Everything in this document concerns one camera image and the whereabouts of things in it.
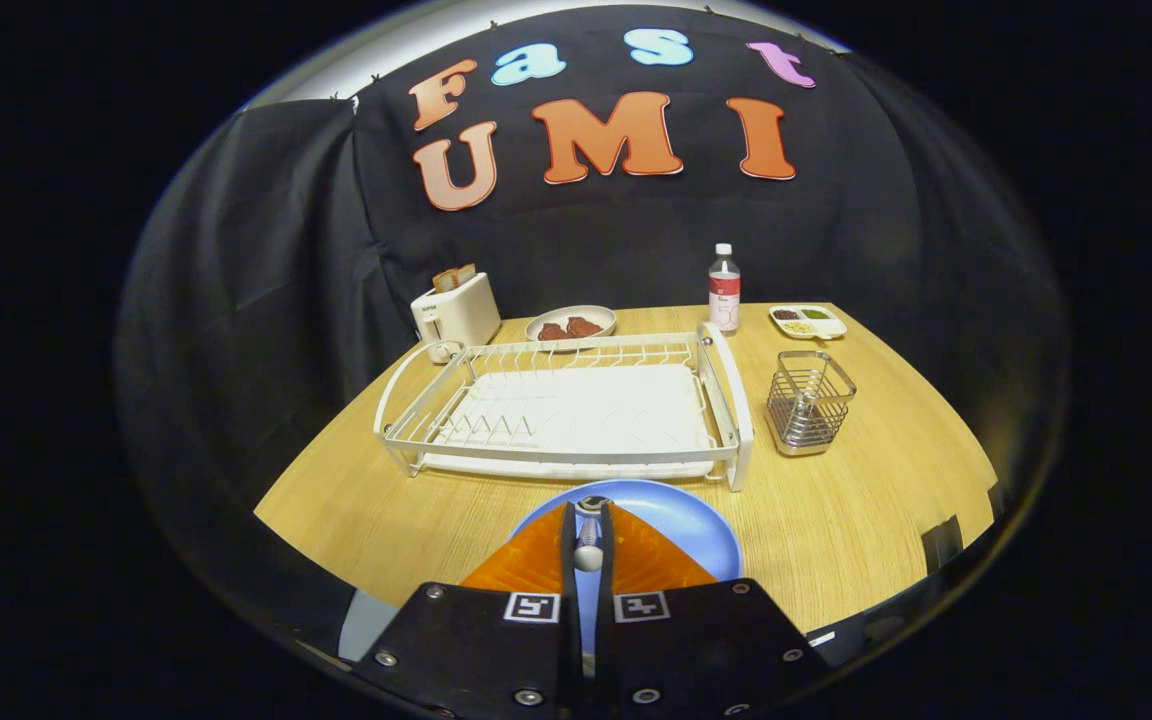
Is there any metal spoon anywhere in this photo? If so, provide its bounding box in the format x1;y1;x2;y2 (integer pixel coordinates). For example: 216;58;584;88
573;495;609;573

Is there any white wire dish rack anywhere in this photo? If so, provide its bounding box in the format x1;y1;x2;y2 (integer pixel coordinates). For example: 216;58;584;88
373;322;755;492

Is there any white toaster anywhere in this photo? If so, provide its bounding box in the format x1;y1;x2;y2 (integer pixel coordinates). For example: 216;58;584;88
409;272;503;363

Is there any black table edge bracket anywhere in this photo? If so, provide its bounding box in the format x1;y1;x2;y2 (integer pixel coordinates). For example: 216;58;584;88
921;515;965;573

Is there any white divided dish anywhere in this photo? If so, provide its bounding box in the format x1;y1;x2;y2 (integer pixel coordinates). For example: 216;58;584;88
769;304;848;341

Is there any blue plate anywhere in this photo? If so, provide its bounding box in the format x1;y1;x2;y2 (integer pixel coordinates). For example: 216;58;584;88
508;478;743;656

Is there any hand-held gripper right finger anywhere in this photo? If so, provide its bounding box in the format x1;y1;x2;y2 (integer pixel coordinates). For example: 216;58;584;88
591;500;832;720

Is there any metal wire basket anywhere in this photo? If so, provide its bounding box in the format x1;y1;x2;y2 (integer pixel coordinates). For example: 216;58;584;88
766;349;858;458

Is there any beige round plate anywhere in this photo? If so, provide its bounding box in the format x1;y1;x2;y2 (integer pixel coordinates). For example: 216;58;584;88
524;305;618;351

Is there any clear bottle red label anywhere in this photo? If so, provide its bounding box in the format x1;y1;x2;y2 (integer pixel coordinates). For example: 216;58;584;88
708;243;742;335

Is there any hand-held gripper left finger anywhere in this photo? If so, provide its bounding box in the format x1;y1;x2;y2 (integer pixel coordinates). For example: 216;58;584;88
351;500;582;720

